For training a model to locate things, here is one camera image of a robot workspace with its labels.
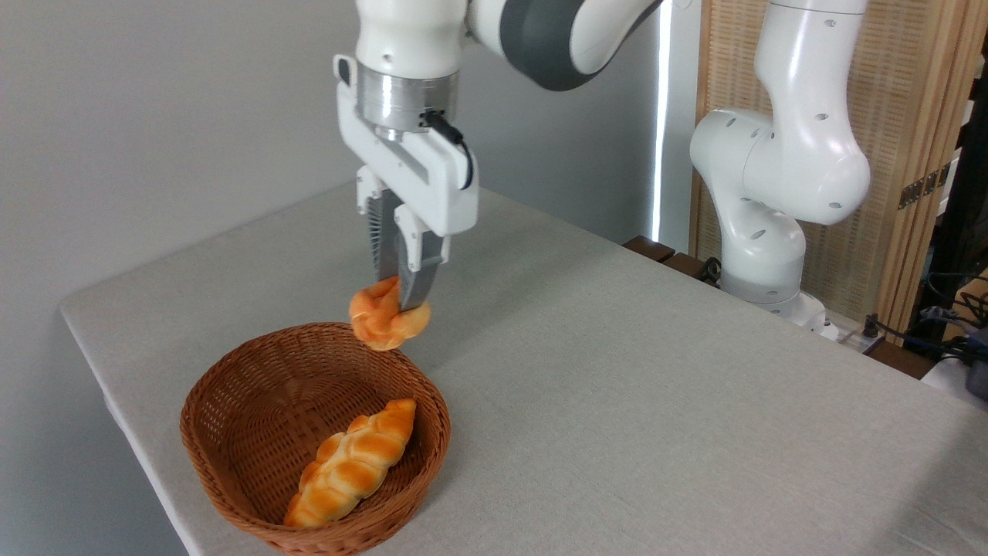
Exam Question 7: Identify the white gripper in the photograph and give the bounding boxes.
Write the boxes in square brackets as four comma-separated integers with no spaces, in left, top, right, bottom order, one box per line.
[333,53,480,313]

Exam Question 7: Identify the round orange bread roll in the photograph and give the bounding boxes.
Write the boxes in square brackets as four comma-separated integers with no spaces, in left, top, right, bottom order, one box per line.
[349,276,432,353]

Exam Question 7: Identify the long braided bread loaf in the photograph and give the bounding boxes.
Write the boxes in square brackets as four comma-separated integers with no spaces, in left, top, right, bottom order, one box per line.
[284,398,418,530]

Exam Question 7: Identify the brown wicker basket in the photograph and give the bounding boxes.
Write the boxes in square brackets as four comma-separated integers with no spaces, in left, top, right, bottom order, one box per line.
[180,322,452,556]

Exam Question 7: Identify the grey tablecloth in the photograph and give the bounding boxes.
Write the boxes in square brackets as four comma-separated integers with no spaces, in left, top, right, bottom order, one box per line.
[60,179,988,556]

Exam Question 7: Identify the white vertical light strip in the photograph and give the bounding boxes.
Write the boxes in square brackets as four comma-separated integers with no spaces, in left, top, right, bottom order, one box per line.
[651,0,674,242]

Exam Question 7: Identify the brass screen hinge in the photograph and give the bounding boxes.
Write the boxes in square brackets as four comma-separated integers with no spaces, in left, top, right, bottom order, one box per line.
[898,164,952,211]

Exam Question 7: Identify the black vertical stand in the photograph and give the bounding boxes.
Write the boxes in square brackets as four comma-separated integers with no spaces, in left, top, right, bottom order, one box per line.
[915,54,988,344]

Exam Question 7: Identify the blue-grey box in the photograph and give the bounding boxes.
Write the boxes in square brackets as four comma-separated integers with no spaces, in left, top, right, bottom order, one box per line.
[965,328,988,401]

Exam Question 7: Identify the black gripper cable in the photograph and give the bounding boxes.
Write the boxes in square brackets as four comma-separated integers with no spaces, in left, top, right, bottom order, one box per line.
[421,110,475,191]

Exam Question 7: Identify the black tangled cables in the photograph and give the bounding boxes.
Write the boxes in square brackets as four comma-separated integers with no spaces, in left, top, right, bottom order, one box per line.
[861,270,988,365]

